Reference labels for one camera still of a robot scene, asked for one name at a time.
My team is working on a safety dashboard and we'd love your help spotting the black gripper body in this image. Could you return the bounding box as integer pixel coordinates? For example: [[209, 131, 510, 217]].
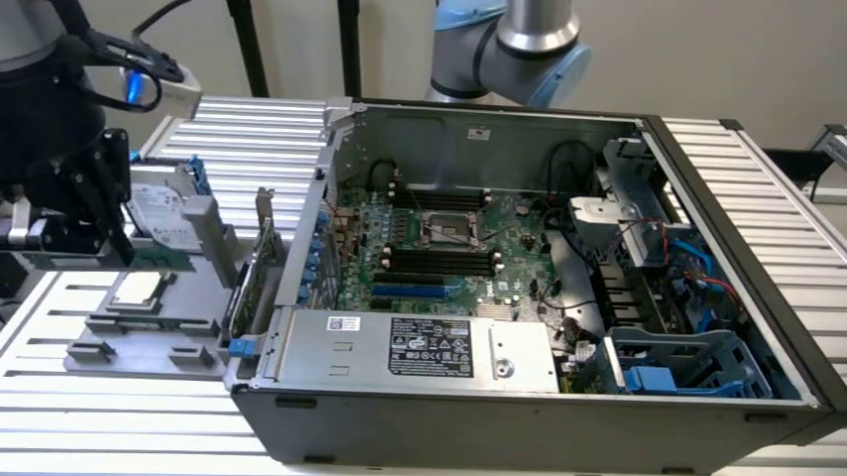
[[0, 67, 131, 223]]

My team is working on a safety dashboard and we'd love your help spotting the green RAM stick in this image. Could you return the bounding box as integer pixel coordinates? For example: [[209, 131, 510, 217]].
[[18, 249, 197, 275]]

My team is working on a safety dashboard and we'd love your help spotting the silver hard disk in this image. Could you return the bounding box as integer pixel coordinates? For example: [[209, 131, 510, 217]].
[[122, 178, 207, 250]]

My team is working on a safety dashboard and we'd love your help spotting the silver CPU chip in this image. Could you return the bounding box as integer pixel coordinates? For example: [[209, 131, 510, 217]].
[[105, 274, 167, 314]]

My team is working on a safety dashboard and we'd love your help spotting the grey parts rack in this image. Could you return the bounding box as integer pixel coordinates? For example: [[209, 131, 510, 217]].
[[61, 196, 242, 384]]

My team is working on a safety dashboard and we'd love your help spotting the green graphics card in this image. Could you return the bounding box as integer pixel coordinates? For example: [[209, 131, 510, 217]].
[[223, 185, 286, 340]]

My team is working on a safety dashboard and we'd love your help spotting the thick black pole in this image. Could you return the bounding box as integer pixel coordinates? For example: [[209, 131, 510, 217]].
[[223, 0, 270, 98]]

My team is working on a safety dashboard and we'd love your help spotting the long black expansion slot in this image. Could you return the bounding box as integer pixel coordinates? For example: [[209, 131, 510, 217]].
[[371, 271, 445, 288]]

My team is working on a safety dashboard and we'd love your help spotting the blue expansion slot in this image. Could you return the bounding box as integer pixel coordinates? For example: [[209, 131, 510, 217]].
[[370, 284, 446, 299]]

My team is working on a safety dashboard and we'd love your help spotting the thin black pole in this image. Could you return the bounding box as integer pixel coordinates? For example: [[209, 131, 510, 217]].
[[334, 0, 363, 98]]

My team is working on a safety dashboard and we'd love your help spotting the silver power supply unit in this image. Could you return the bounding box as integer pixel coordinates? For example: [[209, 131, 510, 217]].
[[258, 308, 565, 396]]

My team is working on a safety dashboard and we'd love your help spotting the metal CPU socket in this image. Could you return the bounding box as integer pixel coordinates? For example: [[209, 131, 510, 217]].
[[411, 209, 482, 248]]

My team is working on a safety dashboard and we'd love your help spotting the green motherboard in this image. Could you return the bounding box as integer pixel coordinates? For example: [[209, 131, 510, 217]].
[[325, 193, 578, 324]]

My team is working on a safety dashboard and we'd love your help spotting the silver chipset heatsink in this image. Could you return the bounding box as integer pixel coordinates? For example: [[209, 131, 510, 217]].
[[470, 302, 522, 321]]

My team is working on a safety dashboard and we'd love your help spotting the black open PC case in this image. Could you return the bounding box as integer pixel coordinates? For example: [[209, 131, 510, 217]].
[[222, 95, 838, 466]]

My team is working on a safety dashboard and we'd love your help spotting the grey metal disk bay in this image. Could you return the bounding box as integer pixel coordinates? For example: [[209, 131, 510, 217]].
[[566, 137, 697, 270]]

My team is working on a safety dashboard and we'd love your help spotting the black fan shroud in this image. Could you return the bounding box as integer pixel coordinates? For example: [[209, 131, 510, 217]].
[[590, 256, 684, 334]]

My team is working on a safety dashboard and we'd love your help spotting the blue-grey plastic disk bay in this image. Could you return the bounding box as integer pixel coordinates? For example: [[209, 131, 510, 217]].
[[601, 325, 773, 399]]

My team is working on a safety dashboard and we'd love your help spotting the aluminium profile beam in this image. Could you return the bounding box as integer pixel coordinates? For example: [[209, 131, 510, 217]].
[[800, 123, 847, 205]]

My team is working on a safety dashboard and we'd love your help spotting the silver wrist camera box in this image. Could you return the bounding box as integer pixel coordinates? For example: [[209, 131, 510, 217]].
[[117, 58, 203, 121]]

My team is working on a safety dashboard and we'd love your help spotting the black camera cable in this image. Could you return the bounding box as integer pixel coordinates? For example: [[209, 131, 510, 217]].
[[129, 0, 214, 37]]

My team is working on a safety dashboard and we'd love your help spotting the short black looped wire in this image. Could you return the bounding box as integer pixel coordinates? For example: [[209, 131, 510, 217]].
[[366, 159, 399, 190]]

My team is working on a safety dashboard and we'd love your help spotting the thin black wire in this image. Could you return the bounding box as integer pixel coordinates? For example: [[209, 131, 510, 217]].
[[533, 281, 597, 319]]

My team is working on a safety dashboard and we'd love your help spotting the tall black looped wire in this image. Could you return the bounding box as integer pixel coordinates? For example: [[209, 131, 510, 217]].
[[546, 140, 594, 200]]

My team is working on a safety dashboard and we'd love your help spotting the thin red wire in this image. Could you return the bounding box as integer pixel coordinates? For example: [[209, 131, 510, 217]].
[[618, 219, 670, 255]]

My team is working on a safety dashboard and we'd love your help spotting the blue data wire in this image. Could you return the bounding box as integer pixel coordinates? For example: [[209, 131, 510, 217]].
[[665, 236, 718, 334]]

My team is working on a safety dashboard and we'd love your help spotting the red data wire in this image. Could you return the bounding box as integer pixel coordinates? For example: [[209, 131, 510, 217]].
[[701, 276, 748, 314]]

